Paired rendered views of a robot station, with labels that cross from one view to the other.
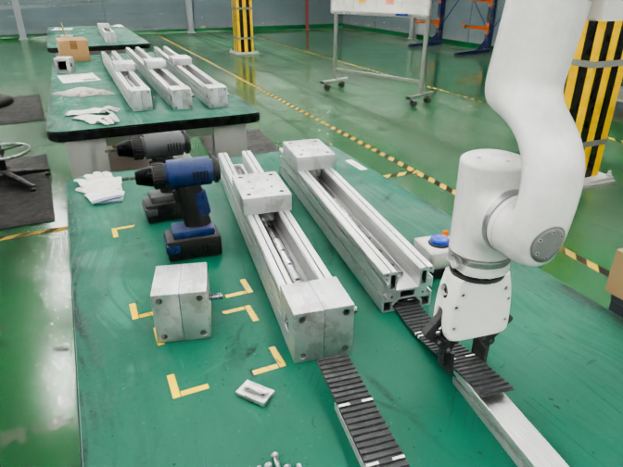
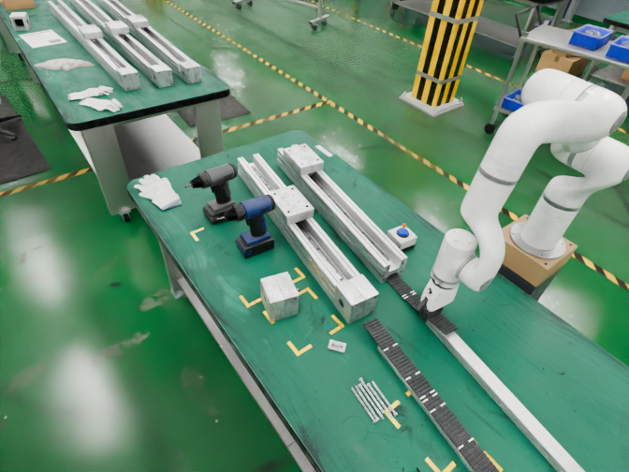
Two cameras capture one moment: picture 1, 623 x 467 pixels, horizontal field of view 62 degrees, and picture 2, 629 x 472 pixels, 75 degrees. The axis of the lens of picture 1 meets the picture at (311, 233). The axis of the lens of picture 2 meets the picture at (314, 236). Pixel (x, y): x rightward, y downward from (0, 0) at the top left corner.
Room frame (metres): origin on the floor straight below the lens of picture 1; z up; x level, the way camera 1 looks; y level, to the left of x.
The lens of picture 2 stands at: (-0.03, 0.36, 1.84)
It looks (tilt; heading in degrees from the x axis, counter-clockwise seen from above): 43 degrees down; 343
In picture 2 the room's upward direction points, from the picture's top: 5 degrees clockwise
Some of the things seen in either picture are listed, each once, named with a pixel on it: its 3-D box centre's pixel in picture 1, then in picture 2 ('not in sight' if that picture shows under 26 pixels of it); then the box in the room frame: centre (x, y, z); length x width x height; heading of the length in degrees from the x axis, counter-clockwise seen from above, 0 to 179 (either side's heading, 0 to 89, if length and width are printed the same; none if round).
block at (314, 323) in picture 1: (323, 317); (358, 297); (0.72, -0.02, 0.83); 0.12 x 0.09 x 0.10; 107
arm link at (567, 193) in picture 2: not in sight; (590, 174); (0.79, -0.74, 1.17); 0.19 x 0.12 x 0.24; 21
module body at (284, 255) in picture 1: (261, 216); (290, 216); (1.14, 0.12, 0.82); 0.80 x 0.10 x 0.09; 17
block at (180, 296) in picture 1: (190, 300); (283, 295); (0.77, 0.21, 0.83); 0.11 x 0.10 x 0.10; 100
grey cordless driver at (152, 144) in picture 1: (152, 177); (212, 196); (1.23, 0.40, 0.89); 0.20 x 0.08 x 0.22; 115
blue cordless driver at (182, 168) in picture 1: (175, 208); (246, 228); (1.03, 0.29, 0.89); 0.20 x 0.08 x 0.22; 109
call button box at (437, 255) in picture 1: (434, 256); (399, 240); (0.96, -0.26, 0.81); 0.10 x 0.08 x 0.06; 107
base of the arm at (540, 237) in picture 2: not in sight; (548, 221); (0.81, -0.72, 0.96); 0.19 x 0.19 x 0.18
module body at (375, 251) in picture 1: (336, 207); (332, 203); (1.19, -0.06, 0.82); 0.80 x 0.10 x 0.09; 17
